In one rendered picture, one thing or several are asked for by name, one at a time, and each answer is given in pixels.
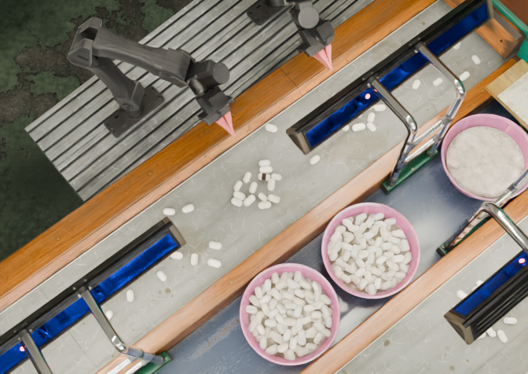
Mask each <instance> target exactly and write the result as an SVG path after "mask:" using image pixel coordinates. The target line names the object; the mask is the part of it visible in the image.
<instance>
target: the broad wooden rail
mask: <svg viewBox="0 0 528 374"><path fill-rule="evenodd" d="M436 1H438V0H374V1H373V2H371V3H369V4H368V5H367V6H366V7H364V8H363V9H361V10H360V11H358V12H357V13H355V14H354V15H353V16H351V17H350V18H348V19H347V20H345V21H344V22H342V23H341V24H340V25H338V26H337V27H335V28H334V30H335V35H334V42H332V43H330V44H331V46H332V52H331V61H332V70H328V69H327V68H326V67H325V66H324V65H323V64H322V63H321V62H320V61H319V60H318V59H316V58H315V57H313V56H312V57H308V56H307V55H306V54H305V53H304V52H302V53H298V54H297V55H295V56H294V57H293V58H291V59H290V60H288V61H287V62H285V63H284V64H282V65H281V66H280V67H279V68H277V69H275V70H274V71H272V72H271V73H269V74H268V75H267V76H266V77H264V78H263V79H261V80H259V81H258V82H257V83H256V84H254V85H253V86H251V87H250V88H248V89H247V90H245V91H244V92H243V93H241V94H240V95H238V96H237V97H235V98H234V100H235V102H233V103H232V104H231V105H230V112H231V116H232V125H233V130H234V133H235V136H234V137H233V136H231V135H230V134H229V133H228V132H227V131H226V130H225V129H224V128H223V127H222V126H220V125H218V124H217V123H216V122H213V123H212V124H211V125H209V126H208V125H207V124H206V123H205V122H204V121H201V122H200V123H198V124H196V125H195V126H194V127H193V128H191V129H190V130H188V131H187V132H185V133H184V134H183V135H181V136H180V137H178V138H177V139H176V140H174V141H172V142H171V143H170V144H169V145H167V146H165V147H164V148H162V149H161V150H159V151H158V152H157V153H156V154H154V155H153V156H151V157H149V158H148V159H147V160H146V161H144V162H143V163H141V164H140V165H138V166H137V167H135V168H134V169H133V170H131V171H130V172H128V173H127V174H125V175H124V176H122V177H121V178H120V179H118V180H117V181H115V182H114V183H112V184H111V185H110V186H109V187H107V188H106V189H104V190H102V191H101V192H99V193H98V194H97V195H96V196H94V197H93V198H91V199H90V200H88V201H86V202H85V203H84V204H83V205H81V206H80V207H78V208H76V209H75V210H74V211H73V212H71V213H70V214H68V215H67V216H65V217H64V218H62V219H61V220H60V221H59V222H57V223H55V224H54V225H52V226H51V227H49V228H48V229H47V230H45V231H44V232H43V233H41V234H39V235H38V236H37V237H36V238H34V239H33V240H31V241H29V242H28V243H26V244H25V245H24V246H23V247H21V248H19V249H18V250H17V251H15V252H13V253H12V254H11V255H10V256H8V257H7V258H5V259H3V260H2V261H1V262H0V313H1V312H2V311H4V310H5V309H7V308H8V307H10V306H11V305H13V304H14V303H15V302H16V301H18V300H19V299H21V298H22V297H24V296H25V295H26V294H27V293H29V292H31V291H32V290H33V289H35V288H37V287H38V286H39V285H40V284H42V283H43V282H44V281H46V280H48V279H49V278H50V277H52V276H53V275H54V274H55V273H57V272H59V271H60V270H62V269H63V268H64V267H65V266H67V265H68V264H70V263H71V262H73V261H74V260H75V259H77V258H78V257H79V256H80V255H82V254H84V253H85V252H86V251H88V250H90V249H91V248H92V247H93V246H95V245H96V244H98V243H99V242H101V241H102V240H103V239H104V238H106V237H107V236H109V235H110V234H112V233H113V232H115V231H116V230H117V229H118V228H120V227H121V226H123V225H124V224H126V223H127V222H129V221H130V220H131V219H132V218H134V217H135V216H137V215H139V214H140V213H141V212H142V211H144V210H145V209H146V208H148V207H150V206H151V205H152V204H154V203H155V202H156V201H157V200H159V199H161V198H162V197H163V196H165V195H167V194H168V193H169V192H170V191H172V190H173V189H175V188H176V187H178V186H179V185H180V184H181V183H183V182H184V181H186V180H187V179H189V178H190V177H192V176H193V175H194V174H195V173H197V172H198V171H200V170H201V169H203V168H204V167H205V166H207V165H208V164H209V163H211V162H212V161H214V160H215V159H217V158H218V157H219V156H220V155H222V154H223V153H225V152H226V151H228V150H229V149H231V148H232V147H233V146H234V145H236V144H237V143H239V142H240V141H242V140H243V139H245V138H246V137H247V136H248V135H250V134H252V133H253V132H254V131H256V130H257V129H258V128H259V127H261V126H263V125H264V124H265V123H267V122H269V121H270V120H271V119H272V118H274V117H275V116H277V115H278V114H280V113H281V112H282V111H284V110H285V109H286V108H288V107H289V106H291V105H292V104H294V103H295V102H296V101H297V100H299V99H300V98H302V97H303V96H305V95H306V94H308V93H309V92H310V91H311V90H313V89H314V88H316V87H317V86H319V85H320V84H322V83H323V82H324V81H325V80H327V79H328V78H330V77H331V76H333V75H334V74H335V73H336V72H338V71H339V70H341V69H342V68H344V67H345V66H347V65H348V64H349V63H350V62H352V61H354V60H355V59H356V58H358V57H359V56H361V55H362V54H363V53H365V52H366V51H367V50H369V49H371V48H372V47H373V46H374V45H376V44H377V43H378V42H380V41H382V40H383V39H385V38H386V37H387V36H388V35H390V34H391V33H393V32H394V31H396V30H397V29H399V28H400V27H401V26H402V25H404V24H405V23H407V22H408V21H410V20H411V19H412V18H413V17H415V16H416V15H418V14H419V13H421V12H422V11H424V10H425V9H426V8H427V7H429V6H431V5H432V4H433V3H435V2H436Z"/></svg>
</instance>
